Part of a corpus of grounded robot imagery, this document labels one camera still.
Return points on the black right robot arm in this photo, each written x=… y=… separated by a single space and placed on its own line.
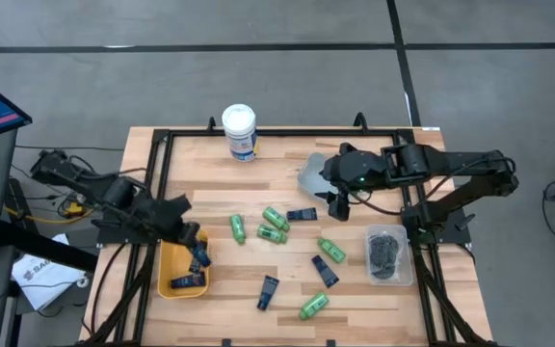
x=451 y=161

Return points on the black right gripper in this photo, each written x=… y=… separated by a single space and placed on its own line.
x=354 y=168

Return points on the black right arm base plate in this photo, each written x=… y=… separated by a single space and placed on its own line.
x=456 y=234

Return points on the black diagonal stand bar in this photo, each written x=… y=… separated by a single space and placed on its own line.
x=41 y=246

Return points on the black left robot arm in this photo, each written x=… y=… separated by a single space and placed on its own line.
x=118 y=193

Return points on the black aluminium table frame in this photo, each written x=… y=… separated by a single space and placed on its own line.
x=282 y=131

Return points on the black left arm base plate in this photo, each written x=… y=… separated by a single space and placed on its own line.
x=113 y=236

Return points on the clear plastic container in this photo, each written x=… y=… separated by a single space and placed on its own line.
x=405 y=260

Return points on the yellow plastic bin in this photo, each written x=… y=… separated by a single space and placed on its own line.
x=174 y=262

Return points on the white wipes canister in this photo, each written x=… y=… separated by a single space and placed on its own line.
x=239 y=130

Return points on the green travel bottle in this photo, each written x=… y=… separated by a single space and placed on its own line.
x=272 y=233
x=313 y=304
x=332 y=250
x=237 y=229
x=276 y=218

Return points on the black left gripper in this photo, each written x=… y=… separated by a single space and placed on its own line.
x=164 y=217

